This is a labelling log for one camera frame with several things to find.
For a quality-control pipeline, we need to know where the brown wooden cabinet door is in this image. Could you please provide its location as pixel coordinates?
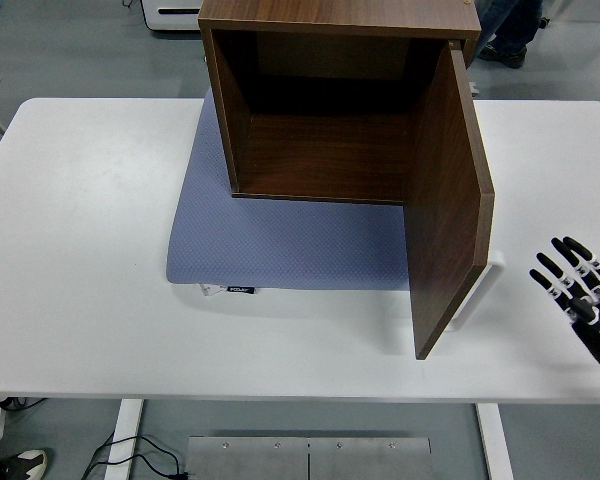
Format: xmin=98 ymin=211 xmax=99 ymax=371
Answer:
xmin=403 ymin=42 xmax=496 ymax=361

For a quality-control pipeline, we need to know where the brown wooden cabinet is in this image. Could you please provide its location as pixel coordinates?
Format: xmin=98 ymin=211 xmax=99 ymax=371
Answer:
xmin=197 ymin=0 xmax=481 ymax=206

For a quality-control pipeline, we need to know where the white table leg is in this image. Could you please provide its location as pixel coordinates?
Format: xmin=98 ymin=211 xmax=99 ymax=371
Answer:
xmin=475 ymin=402 xmax=515 ymax=480
xmin=103 ymin=398 xmax=145 ymax=480

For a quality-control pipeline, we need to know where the grey metal plate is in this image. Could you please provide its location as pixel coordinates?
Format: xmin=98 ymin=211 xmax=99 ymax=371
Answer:
xmin=185 ymin=436 xmax=310 ymax=480
xmin=308 ymin=437 xmax=432 ymax=480

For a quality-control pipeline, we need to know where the person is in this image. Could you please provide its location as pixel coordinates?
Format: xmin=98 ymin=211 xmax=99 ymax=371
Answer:
xmin=472 ymin=0 xmax=549 ymax=70

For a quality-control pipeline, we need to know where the blue-grey perforated mat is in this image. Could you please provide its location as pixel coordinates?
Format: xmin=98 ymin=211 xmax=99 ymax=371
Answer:
xmin=166 ymin=89 xmax=414 ymax=292

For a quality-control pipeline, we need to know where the white floor appliance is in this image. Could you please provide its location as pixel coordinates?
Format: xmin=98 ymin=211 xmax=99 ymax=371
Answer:
xmin=140 ymin=0 xmax=205 ymax=32

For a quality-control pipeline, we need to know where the person's foot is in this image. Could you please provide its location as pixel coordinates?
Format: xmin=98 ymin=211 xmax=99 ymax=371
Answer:
xmin=0 ymin=448 xmax=49 ymax=480

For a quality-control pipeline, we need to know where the white door handle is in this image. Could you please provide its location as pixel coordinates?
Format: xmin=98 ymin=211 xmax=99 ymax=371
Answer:
xmin=449 ymin=249 xmax=507 ymax=334

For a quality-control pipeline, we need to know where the black floor cable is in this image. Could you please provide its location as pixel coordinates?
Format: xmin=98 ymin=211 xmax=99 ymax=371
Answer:
xmin=79 ymin=432 xmax=196 ymax=480

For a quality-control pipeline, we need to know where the thin black cable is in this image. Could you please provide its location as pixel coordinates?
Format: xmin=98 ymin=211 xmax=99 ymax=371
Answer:
xmin=0 ymin=396 xmax=46 ymax=412

